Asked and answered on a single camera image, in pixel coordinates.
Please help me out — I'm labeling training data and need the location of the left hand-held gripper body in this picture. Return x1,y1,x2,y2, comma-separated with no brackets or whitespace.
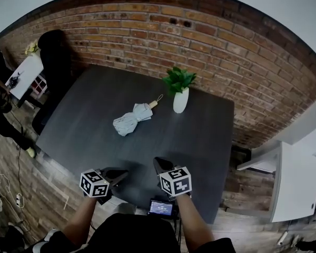
80,168,119,206

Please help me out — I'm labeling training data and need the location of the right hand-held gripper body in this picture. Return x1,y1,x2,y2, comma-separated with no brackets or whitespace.
157,167,193,201

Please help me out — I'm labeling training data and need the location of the light blue umbrella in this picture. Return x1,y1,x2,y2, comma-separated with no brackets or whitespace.
112,93,164,137

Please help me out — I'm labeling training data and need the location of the person's right forearm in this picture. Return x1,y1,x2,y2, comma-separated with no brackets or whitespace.
175,193,215,250

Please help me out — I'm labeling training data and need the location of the person's left forearm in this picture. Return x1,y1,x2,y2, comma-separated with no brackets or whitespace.
62,195,98,247

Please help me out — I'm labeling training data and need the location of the dark wooden table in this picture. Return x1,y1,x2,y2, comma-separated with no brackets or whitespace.
35,63,235,225

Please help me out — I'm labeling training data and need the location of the small screen device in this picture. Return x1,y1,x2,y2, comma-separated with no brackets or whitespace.
148,198,174,217

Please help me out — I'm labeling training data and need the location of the person's black shirt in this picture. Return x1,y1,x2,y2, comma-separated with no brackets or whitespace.
31,212,236,253

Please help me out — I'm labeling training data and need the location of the white vase with green plant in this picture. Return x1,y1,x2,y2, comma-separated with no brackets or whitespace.
162,66,198,114

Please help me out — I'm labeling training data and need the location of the white framed box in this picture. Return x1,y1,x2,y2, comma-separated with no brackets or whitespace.
31,74,48,96

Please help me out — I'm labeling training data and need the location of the black office chair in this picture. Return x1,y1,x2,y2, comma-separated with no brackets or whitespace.
31,30,74,135

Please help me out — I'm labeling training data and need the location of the white side table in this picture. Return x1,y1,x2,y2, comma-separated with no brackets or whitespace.
236,141,316,223

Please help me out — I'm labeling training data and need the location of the beige power adapter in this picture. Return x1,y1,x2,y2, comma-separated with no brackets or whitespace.
277,232,290,246

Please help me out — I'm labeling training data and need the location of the small white desk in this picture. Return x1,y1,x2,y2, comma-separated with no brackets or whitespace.
4,54,45,108

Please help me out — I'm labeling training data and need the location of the white vase with yellow flowers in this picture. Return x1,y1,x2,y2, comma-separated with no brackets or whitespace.
25,41,40,56

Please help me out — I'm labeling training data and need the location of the black bag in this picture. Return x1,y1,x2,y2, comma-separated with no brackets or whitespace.
294,238,316,253

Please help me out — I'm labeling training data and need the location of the black floor cable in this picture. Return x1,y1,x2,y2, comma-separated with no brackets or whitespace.
14,125,26,194

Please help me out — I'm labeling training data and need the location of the white floor cable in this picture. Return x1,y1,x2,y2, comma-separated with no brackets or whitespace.
0,172,26,210

